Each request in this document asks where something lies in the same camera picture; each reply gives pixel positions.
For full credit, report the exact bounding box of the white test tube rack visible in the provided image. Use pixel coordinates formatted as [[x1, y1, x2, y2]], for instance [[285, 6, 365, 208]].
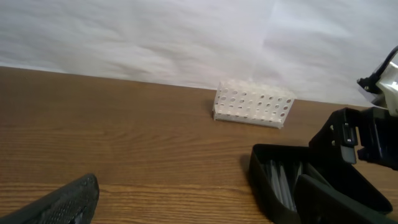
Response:
[[212, 79, 296, 130]]

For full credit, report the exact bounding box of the black cable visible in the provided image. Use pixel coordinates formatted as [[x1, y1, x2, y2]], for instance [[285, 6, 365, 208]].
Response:
[[356, 45, 398, 94]]

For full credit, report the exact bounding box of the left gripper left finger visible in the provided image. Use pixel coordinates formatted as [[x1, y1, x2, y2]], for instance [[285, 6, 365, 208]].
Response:
[[0, 173, 100, 224]]

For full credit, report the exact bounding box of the black tray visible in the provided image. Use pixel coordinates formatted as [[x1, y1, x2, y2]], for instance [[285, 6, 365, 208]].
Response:
[[248, 142, 394, 224]]

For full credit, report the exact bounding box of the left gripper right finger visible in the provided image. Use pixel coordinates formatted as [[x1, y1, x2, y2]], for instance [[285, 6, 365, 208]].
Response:
[[294, 173, 398, 224]]

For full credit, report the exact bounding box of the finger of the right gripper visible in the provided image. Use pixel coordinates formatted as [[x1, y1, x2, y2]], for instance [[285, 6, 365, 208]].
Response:
[[308, 107, 358, 165]]

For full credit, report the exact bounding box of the clear test tube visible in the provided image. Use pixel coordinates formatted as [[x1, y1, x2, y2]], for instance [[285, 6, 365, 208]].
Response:
[[267, 160, 289, 208], [292, 161, 305, 189], [278, 163, 298, 213], [305, 163, 332, 188]]

